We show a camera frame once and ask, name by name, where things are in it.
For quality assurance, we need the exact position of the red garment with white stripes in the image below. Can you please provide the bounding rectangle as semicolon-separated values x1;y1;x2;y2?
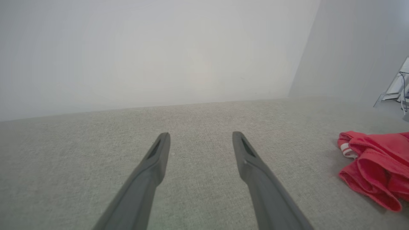
337;130;409;212

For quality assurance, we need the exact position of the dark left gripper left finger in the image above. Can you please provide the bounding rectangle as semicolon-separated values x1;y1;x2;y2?
92;132;171;230

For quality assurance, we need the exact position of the white stand frame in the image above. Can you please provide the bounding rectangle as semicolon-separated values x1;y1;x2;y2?
373;57;409;111

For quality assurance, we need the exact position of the thin dark cable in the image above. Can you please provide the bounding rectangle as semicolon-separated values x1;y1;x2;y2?
399;72;409;115

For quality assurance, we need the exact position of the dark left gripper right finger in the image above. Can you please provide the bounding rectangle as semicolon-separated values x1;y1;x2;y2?
232;131;315;230

